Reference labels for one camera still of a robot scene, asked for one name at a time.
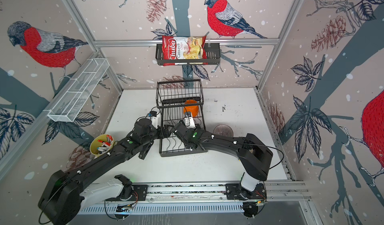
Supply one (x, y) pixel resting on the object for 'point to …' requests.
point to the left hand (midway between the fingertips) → (169, 127)
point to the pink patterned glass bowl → (223, 129)
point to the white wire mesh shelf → (70, 105)
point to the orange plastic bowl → (193, 109)
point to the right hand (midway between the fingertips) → (189, 128)
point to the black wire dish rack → (180, 104)
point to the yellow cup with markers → (101, 144)
